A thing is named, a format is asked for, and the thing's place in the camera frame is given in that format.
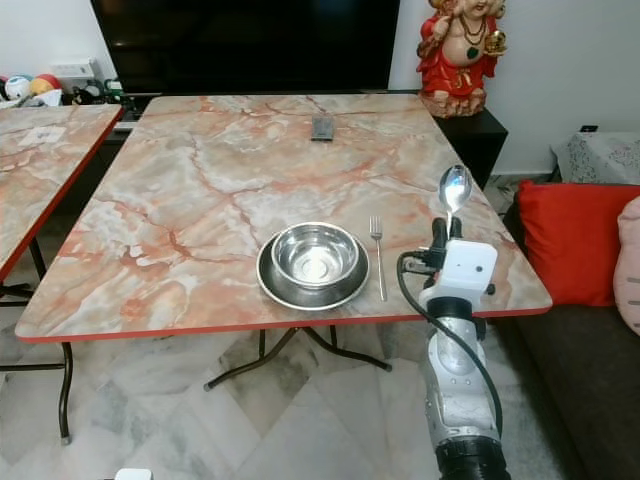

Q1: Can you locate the steel spoon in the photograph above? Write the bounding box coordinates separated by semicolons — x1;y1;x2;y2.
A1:
438;164;474;241

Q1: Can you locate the steel fork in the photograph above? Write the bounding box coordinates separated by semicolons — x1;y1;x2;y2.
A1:
369;216;389;302

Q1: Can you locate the red cushion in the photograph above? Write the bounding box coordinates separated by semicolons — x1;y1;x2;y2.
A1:
517;180;640;308

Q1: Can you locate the steel bowl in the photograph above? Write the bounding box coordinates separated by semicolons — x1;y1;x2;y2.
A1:
271;222;361;291

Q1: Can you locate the steel plate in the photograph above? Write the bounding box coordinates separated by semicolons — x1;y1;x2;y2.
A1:
257;233;371;312

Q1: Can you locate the grey patterned cloth stool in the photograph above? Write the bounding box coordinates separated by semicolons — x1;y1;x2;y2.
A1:
550;131;640;185

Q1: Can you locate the red laughing Buddha statue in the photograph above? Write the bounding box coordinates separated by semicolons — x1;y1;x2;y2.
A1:
416;0;508;119

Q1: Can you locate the pink pillow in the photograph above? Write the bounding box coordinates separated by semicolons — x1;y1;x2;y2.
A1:
612;195;640;337

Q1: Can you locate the dark grey sofa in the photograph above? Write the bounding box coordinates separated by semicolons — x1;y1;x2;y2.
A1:
495;178;640;480

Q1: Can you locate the white paper card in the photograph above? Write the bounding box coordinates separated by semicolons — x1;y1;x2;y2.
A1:
21;126;67;146

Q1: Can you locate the white and blue toy ball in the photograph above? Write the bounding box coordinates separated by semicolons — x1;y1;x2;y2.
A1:
5;76;33;101

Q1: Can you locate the red and yellow toy ball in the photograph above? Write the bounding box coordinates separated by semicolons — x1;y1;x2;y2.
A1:
30;73;64;97

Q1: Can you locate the large marble folding table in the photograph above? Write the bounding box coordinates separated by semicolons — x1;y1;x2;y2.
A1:
15;94;554;445

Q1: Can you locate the black television screen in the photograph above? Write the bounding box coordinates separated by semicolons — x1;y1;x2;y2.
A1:
90;0;402;96

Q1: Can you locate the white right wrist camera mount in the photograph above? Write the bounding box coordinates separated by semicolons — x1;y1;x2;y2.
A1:
426;239;500;302

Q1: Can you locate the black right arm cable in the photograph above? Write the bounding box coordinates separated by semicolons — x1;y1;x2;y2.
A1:
395;249;505;437

